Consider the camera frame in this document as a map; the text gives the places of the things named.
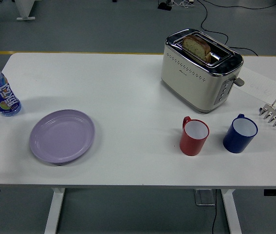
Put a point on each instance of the purple plate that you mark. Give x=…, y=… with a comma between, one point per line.
x=62, y=136

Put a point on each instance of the blue drink bottle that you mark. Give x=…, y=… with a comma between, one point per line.
x=4, y=95

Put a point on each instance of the white stand base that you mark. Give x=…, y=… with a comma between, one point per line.
x=24, y=9

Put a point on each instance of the white table leg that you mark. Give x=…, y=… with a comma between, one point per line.
x=55, y=209
x=230, y=212

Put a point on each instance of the black power adapter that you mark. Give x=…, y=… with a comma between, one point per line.
x=164, y=6

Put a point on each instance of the cream steel toaster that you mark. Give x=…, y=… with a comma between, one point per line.
x=191, y=83

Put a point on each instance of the red mug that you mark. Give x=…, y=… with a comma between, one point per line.
x=191, y=145

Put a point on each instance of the bread slice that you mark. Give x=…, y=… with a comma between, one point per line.
x=196, y=46

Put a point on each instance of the blue mug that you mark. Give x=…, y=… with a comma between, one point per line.
x=235, y=142

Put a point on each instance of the white paper sheet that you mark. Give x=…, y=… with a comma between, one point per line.
x=262, y=85

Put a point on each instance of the clear plastic bracket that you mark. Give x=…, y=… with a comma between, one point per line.
x=203, y=197

